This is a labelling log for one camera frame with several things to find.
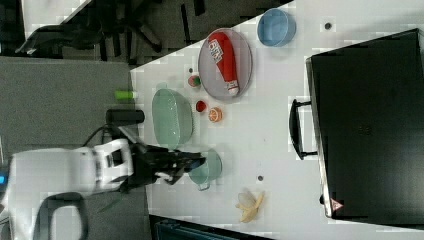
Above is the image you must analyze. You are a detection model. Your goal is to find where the grey round plate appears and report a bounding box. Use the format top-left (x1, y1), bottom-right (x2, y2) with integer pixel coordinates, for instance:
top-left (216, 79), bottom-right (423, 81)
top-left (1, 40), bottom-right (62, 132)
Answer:
top-left (198, 28), bottom-right (253, 102)

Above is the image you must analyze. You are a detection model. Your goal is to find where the orange slice toy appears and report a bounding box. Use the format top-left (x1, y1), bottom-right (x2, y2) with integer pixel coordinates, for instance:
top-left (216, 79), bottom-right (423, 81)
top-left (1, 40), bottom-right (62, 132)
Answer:
top-left (208, 107), bottom-right (223, 123)

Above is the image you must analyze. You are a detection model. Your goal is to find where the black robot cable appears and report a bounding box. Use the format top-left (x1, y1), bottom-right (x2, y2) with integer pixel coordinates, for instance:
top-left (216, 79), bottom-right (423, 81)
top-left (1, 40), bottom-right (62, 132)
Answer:
top-left (81, 124), bottom-right (114, 148)

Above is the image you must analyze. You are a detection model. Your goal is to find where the green cylinder on table edge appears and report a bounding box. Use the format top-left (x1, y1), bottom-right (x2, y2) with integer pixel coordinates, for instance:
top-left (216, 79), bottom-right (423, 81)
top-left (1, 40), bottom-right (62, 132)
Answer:
top-left (114, 90), bottom-right (138, 100)

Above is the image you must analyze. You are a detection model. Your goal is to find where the blue round bowl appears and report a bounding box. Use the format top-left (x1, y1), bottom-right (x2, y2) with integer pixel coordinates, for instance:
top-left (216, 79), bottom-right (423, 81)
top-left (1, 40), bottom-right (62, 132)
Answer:
top-left (257, 8), bottom-right (296, 47)

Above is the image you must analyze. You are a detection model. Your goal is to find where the black cylinder table mount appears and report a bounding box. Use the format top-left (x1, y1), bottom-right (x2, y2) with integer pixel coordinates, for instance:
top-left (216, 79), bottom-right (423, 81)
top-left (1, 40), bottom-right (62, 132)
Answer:
top-left (106, 109), bottom-right (145, 126)

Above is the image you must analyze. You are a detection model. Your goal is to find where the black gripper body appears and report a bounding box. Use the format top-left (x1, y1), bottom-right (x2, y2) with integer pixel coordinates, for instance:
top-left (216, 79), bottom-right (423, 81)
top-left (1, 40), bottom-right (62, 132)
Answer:
top-left (120, 144), bottom-right (171, 193)

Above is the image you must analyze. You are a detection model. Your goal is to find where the blue oven door with handle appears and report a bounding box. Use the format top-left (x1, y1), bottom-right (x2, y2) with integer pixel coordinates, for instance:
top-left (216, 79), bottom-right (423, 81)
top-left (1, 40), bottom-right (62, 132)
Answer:
top-left (289, 99), bottom-right (317, 160)

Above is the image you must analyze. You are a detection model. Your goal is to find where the red ketchup bottle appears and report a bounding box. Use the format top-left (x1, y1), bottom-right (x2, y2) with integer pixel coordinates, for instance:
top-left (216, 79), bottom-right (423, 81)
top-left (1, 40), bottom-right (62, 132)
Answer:
top-left (208, 32), bottom-right (239, 96)

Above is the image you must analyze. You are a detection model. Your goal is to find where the black toaster oven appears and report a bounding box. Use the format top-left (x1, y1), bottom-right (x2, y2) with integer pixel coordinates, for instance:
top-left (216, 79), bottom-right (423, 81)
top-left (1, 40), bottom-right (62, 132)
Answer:
top-left (306, 29), bottom-right (424, 229)

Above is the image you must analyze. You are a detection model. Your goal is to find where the green perforated colander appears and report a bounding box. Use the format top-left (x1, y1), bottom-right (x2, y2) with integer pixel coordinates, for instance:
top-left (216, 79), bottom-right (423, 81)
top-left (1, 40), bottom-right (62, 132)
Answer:
top-left (152, 83), bottom-right (193, 150)

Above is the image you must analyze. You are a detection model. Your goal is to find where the pale red strawberry toy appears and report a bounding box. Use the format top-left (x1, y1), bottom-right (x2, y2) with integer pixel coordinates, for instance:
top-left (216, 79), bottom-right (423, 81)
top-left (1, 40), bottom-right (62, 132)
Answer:
top-left (188, 75), bottom-right (201, 87)

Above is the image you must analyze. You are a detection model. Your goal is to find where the black office chair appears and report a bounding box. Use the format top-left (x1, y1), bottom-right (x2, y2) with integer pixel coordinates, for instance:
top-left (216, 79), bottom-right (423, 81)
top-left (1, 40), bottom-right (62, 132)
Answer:
top-left (16, 0), bottom-right (162, 54)

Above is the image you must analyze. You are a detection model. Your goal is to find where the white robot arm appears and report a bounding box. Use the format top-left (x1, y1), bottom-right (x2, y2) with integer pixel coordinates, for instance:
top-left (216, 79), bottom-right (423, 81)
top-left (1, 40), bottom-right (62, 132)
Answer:
top-left (1, 139), bottom-right (206, 240)

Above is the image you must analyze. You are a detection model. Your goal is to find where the green mug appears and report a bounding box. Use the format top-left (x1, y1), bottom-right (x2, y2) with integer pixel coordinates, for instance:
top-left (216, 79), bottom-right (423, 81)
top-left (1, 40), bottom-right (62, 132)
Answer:
top-left (189, 149), bottom-right (222, 191)

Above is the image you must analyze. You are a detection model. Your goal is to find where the dark red strawberry toy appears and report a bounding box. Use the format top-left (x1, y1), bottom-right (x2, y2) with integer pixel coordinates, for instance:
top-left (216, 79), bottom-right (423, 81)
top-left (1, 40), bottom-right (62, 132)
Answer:
top-left (195, 100), bottom-right (207, 113)

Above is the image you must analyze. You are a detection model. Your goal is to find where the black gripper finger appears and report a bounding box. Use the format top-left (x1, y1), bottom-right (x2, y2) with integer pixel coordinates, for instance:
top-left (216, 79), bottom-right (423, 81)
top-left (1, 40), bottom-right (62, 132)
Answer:
top-left (167, 151), bottom-right (206, 167)
top-left (155, 167), bottom-right (191, 185)

